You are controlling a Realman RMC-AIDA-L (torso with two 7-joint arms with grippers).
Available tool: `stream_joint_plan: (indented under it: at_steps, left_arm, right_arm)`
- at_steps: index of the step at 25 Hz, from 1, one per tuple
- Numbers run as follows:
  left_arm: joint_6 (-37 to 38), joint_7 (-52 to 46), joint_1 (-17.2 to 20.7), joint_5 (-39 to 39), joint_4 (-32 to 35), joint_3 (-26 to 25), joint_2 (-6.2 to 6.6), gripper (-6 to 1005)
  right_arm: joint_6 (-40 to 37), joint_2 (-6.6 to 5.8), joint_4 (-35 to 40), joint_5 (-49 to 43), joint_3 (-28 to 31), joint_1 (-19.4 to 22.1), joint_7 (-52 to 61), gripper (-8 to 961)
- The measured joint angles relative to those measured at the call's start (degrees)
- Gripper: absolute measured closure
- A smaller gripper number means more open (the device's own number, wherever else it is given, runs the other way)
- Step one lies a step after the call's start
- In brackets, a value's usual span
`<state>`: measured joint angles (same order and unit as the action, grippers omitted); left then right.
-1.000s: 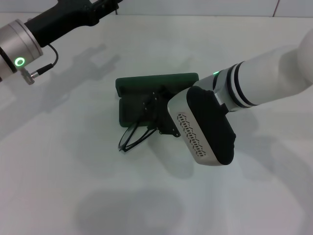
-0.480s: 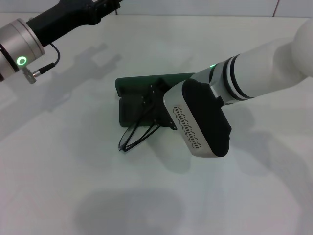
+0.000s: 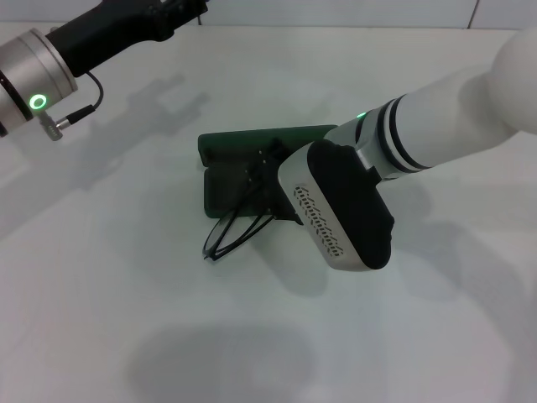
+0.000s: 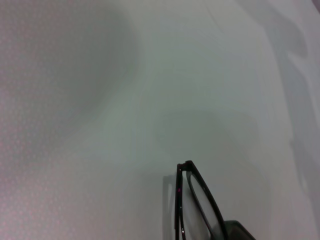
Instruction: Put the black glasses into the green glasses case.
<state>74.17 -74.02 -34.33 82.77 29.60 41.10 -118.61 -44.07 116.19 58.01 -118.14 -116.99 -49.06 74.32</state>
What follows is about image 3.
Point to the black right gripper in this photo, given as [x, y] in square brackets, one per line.
[289, 215]

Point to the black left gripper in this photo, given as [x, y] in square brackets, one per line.
[117, 29]

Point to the green glasses case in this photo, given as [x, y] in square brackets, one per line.
[226, 197]

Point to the black glasses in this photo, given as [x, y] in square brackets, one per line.
[210, 255]

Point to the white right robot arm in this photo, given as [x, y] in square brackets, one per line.
[461, 105]

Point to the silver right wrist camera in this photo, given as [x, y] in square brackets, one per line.
[348, 201]

